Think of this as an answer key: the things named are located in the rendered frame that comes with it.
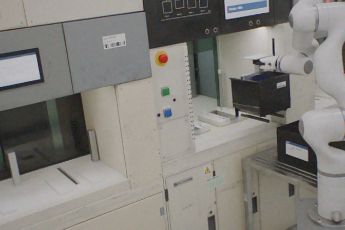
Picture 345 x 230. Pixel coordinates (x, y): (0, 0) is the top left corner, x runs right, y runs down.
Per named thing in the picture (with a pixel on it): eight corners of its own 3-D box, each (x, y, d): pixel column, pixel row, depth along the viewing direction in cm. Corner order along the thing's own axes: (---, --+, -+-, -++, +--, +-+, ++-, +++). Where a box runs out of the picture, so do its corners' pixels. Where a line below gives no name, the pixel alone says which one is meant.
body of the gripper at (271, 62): (275, 73, 214) (258, 71, 223) (290, 69, 219) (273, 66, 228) (274, 57, 212) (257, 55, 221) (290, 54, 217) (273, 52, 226)
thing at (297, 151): (275, 159, 229) (274, 127, 224) (314, 145, 242) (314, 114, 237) (320, 177, 206) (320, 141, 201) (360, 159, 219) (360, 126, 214)
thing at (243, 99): (258, 126, 222) (254, 61, 214) (231, 118, 239) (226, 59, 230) (293, 114, 234) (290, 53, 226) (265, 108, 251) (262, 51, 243)
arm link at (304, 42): (313, 2, 193) (302, 52, 218) (289, 22, 188) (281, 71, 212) (331, 12, 189) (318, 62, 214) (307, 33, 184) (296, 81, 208)
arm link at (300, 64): (290, 50, 213) (278, 61, 210) (313, 53, 203) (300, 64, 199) (295, 65, 217) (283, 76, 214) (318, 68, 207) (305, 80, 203)
